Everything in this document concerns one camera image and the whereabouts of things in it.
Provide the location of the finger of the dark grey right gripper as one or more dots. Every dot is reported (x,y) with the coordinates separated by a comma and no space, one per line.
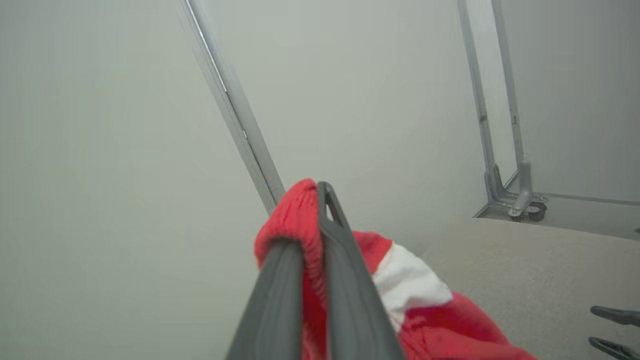
(617,349)
(620,315)

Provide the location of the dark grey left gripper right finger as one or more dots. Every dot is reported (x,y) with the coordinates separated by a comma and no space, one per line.
(350,310)

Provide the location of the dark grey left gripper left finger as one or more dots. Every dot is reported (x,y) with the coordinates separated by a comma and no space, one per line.
(277,310)

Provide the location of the red garment with white band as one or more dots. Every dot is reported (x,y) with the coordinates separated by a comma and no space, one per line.
(430,320)

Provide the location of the black rack caster wheel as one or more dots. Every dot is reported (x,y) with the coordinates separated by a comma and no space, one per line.
(536,212)

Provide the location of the grey wall base rail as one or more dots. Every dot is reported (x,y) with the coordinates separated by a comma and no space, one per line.
(590,198)

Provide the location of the plain grey wall post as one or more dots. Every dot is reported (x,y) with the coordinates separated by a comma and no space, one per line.
(240,125)

